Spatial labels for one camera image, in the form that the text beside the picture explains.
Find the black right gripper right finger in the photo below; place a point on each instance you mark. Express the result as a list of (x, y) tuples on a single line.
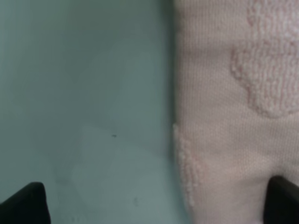
[(282, 202)]

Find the pink towel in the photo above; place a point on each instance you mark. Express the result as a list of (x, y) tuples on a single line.
[(237, 104)]

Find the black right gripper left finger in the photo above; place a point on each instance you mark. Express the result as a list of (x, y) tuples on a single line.
[(27, 206)]

